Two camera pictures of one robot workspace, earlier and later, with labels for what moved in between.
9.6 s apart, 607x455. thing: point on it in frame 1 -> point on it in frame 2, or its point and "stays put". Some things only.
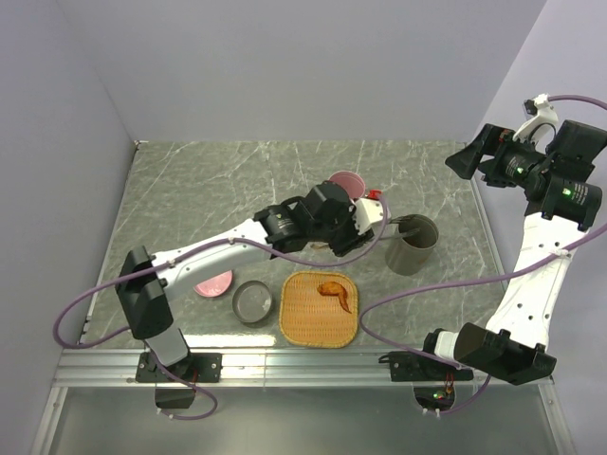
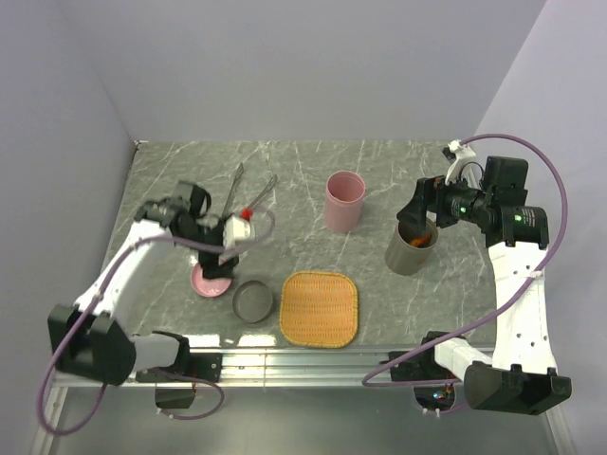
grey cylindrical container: x=410 y=254 stays put
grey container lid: x=251 y=301 stays put
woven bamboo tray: x=309 y=319 stays put
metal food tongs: x=393 y=229 -> x=233 y=189
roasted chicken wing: x=335 y=288 -> x=420 y=242
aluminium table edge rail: x=118 y=367 stays put
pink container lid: x=214 y=285 stays put
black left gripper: x=353 y=241 -> x=212 y=268
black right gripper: x=492 y=139 -> x=432 y=191
